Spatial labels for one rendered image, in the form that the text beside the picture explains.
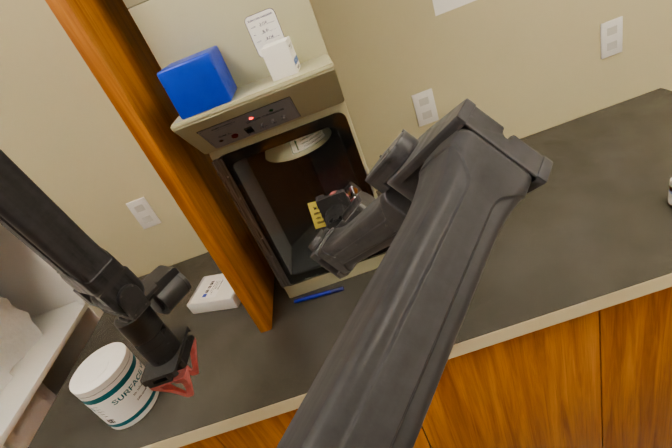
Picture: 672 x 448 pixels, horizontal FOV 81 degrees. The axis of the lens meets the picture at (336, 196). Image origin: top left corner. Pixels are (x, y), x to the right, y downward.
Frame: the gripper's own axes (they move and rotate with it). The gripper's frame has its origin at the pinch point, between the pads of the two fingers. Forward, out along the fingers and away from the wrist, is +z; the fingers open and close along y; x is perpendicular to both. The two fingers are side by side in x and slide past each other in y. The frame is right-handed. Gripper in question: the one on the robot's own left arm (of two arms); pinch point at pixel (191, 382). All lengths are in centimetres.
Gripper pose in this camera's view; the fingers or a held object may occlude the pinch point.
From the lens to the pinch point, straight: 86.7
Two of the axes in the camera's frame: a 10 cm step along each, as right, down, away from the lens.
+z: 3.4, 8.1, 4.8
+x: -9.4, 3.4, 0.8
